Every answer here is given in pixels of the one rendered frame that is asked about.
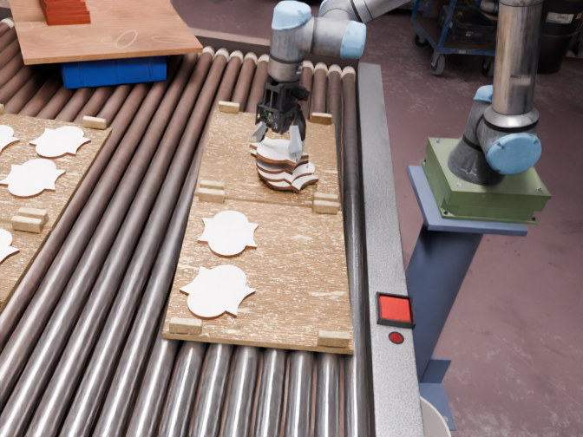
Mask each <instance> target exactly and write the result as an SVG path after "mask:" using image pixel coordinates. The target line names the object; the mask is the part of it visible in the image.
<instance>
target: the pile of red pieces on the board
mask: <svg viewBox="0 0 583 437"><path fill-rule="evenodd" d="M39 2H40V4H41V7H42V10H43V14H44V16H45V19H46V22H47V24H48V26H52V25H72V24H91V20H90V12H89V9H88V6H87V4H86V2H85V0H39Z"/></svg>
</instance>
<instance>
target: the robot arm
mask: <svg viewBox="0 0 583 437"><path fill-rule="evenodd" d="M409 1H411V0H324V1H323V3H322V5H321V7H320V10H319V13H318V17H316V16H312V15H311V9H310V7H309V6H308V5H306V4H305V3H300V2H297V1H284V2H281V3H278V4H277V5H276V7H275V9H274V14H273V20H272V38H271V47H270V54H269V62H268V71H267V72H268V81H267V82H265V96H264V100H262V101H261V102H259V103H258V104H257V107H256V116H255V125H257V124H258V128H257V129H256V130H255V131H254V132H253V133H252V135H251V137H254V136H256V141H257V143H260V142H261V141H262V140H263V139H264V138H265V133H267V132H268V129H269V128H271V129H272V131H273V132H274V133H277V134H278V133H279V132H280V131H281V132H280V134H281V135H282V134H283V133H285V132H286V131H288V130H289V133H290V137H291V139H290V142H289V145H288V150H289V152H290V153H294V152H295V154H296V158H297V161H299V160H300V158H301V156H302V153H303V150H304V145H305V135H306V121H305V118H304V116H303V111H302V110H300V108H301V106H300V105H299V104H298V101H302V100H303V101H307V100H308V98H309V95H310V91H308V90H306V88H304V87H303V86H302V85H299V84H300V78H301V76H302V71H304V69H305V68H304V67H303V64H304V59H305V53H307V54H313V55H325V56H331V57H338V58H342V59H359V58H360V57H361V55H362V53H363V51H364V44H365V37H366V27H365V25H364V23H366V22H368V21H369V20H372V19H374V18H376V17H378V16H381V15H382V14H384V13H386V12H388V11H390V10H393V9H394V8H396V7H398V6H400V5H402V4H405V3H407V2H409ZM545 2H546V0H500V1H499V13H498V24H497V37H496V49H495V71H494V84H493V85H487V86H483V87H481V88H479V89H478V90H477V93H476V95H475V98H474V102H473V105H472V108H471V111H470V114H469V117H468V121H467V125H466V127H465V130H464V133H463V136H462V139H461V140H460V141H459V143H458V144H457V145H456V147H455V149H454V150H453V151H452V152H451V154H450V156H449V159H448V168H449V170H450V171H451V172H452V173H453V174H454V175H455V176H456V177H458V178H460V179H463V180H465V181H467V182H469V183H472V184H477V185H482V186H491V185H496V184H498V183H500V182H502V181H503V179H504V177H505V174H517V173H522V172H524V171H526V170H527V169H528V168H529V167H531V166H533V165H534V164H535V163H536V162H537V161H538V159H539V158H540V155H541V143H540V140H539V139H538V138H537V128H538V121H539V111H538V110H537V109H536V108H535V107H534V106H533V103H534V89H535V82H536V75H537V67H538V60H539V53H540V39H541V31H542V24H543V17H544V9H545ZM259 109H260V116H259V118H258V110H259ZM292 122H293V126H290V125H291V123H292ZM289 128H290V129H289Z"/></svg>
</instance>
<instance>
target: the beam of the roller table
mask: <svg viewBox="0 0 583 437"><path fill-rule="evenodd" d="M356 96H357V137H358V158H359V180H360V201H361V222H362V244H363V265H364V307H365V328H366V349H367V370H368V392H369V413H370V437H425V434H424V427H423V413H422V406H421V398H420V391H419V384H418V377H417V369H416V356H415V349H414V341H413V334H412V329H405V328H398V327H391V326H384V325H378V324H377V320H376V305H375V295H376V292H377V291H380V292H387V293H393V294H399V295H406V296H408V291H407V284H406V277H405V269H404V261H403V248H402V240H401V233H400V226H399V219H398V211H397V204H396V191H395V183H394V176H393V169H392V161H391V154H390V141H389V133H388V126H387V119H386V112H385V104H384V97H383V83H382V76H381V69H380V65H377V64H371V63H365V62H359V63H358V67H357V74H356ZM392 331H396V332H399V333H401V334H402V335H403V337H404V342H403V343H402V344H394V343H392V342H391V341H390V340H389V338H388V335H389V333H390V332H392Z"/></svg>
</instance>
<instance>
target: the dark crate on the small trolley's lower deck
mask: <svg viewBox="0 0 583 437"><path fill-rule="evenodd" d="M441 9H442V10H441V12H440V13H441V14H440V16H439V17H438V18H439V21H437V22H438V23H439V24H440V25H441V26H442V27H443V25H444V22H445V19H446V16H447V13H448V10H449V5H442V8H441ZM453 14H461V15H462V17H459V16H452V18H451V21H450V25H449V29H448V34H449V35H450V36H451V37H452V38H453V39H454V40H455V42H457V43H473V44H492V40H494V39H493V38H494V35H495V31H496V30H497V25H496V24H495V23H494V22H492V21H491V20H490V19H489V18H488V17H487V16H486V15H485V14H483V13H482V12H481V11H480V10H479V9H478V8H476V7H468V6H455V9H454V12H453Z"/></svg>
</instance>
